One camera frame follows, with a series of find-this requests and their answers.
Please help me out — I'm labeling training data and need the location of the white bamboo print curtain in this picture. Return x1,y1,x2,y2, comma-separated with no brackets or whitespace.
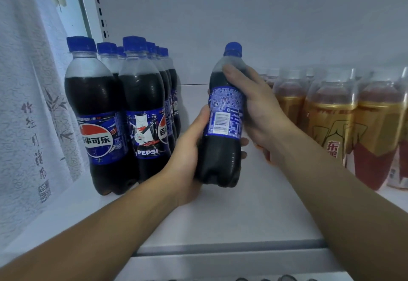
0,0,90,247

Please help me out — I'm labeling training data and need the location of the Pepsi cola bottle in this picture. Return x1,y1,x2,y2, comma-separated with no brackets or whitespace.
194,41,246,188

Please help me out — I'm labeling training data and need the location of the person's right forearm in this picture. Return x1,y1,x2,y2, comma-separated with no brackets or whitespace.
271,127,408,281

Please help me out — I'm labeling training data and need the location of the person's right hand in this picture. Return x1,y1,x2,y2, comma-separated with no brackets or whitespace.
222,64,300,164

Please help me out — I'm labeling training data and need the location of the group of blue-capped cola bottles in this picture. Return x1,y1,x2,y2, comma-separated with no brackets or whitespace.
64,35,182,197

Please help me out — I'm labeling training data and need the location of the person's left hand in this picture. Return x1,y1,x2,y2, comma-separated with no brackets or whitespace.
159,104,249,207

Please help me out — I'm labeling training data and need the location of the group of orange cans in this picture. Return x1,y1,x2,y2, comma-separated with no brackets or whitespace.
232,274,300,281

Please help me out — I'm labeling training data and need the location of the white metal shelf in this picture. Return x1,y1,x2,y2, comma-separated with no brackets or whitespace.
0,0,408,281

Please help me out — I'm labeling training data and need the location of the person's left forearm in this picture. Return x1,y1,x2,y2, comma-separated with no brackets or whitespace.
0,182,192,281

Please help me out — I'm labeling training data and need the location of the row of amber drink bottles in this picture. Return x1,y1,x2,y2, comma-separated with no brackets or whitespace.
258,66,408,192

